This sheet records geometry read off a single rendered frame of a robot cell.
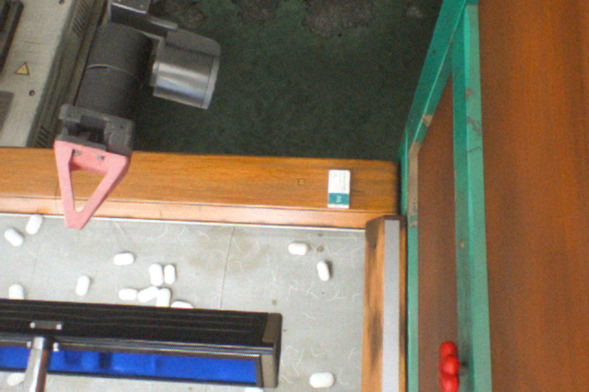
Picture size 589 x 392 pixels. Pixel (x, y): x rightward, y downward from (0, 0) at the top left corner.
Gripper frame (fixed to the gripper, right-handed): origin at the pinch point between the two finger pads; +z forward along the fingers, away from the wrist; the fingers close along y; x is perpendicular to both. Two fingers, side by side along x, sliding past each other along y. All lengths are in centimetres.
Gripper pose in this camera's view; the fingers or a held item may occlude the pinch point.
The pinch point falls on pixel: (75, 219)
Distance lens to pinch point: 60.9
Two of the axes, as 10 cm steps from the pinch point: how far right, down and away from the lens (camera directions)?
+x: -9.5, -2.2, -2.2
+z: -1.5, 9.4, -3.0
